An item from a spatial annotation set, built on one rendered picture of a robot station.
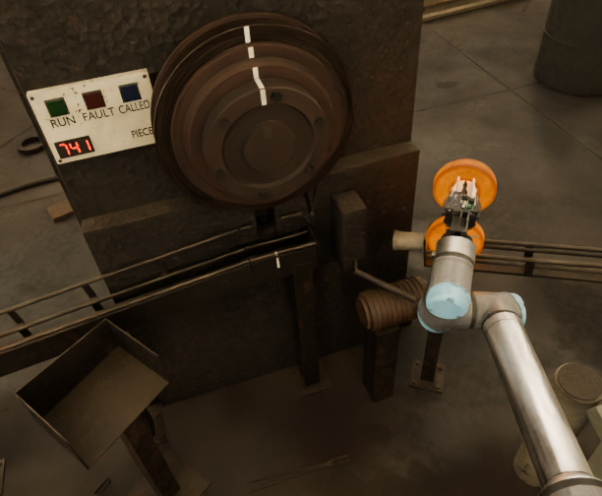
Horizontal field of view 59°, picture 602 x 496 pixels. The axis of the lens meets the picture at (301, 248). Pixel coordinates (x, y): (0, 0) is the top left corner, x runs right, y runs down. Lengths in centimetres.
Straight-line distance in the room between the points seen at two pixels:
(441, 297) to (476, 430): 93
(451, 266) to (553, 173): 200
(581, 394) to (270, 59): 111
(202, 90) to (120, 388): 77
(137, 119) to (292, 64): 40
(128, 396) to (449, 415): 112
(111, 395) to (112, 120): 67
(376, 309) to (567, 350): 94
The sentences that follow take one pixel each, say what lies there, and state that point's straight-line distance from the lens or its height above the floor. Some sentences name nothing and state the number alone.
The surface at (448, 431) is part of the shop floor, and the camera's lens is 201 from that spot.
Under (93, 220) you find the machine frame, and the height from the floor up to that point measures 87.
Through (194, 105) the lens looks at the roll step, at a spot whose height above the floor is 122.
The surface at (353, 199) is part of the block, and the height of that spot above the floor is 80.
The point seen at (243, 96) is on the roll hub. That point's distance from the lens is 111.
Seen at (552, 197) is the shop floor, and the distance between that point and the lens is 298.
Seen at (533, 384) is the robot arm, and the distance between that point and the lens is 114.
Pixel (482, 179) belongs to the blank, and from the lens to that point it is 140.
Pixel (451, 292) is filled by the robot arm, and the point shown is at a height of 89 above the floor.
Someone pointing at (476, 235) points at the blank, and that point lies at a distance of 154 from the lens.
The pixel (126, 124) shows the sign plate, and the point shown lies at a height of 112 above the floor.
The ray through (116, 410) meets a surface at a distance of 144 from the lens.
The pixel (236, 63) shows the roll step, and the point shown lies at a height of 129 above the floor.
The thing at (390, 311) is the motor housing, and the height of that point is 51.
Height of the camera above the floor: 176
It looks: 44 degrees down
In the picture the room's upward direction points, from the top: 5 degrees counter-clockwise
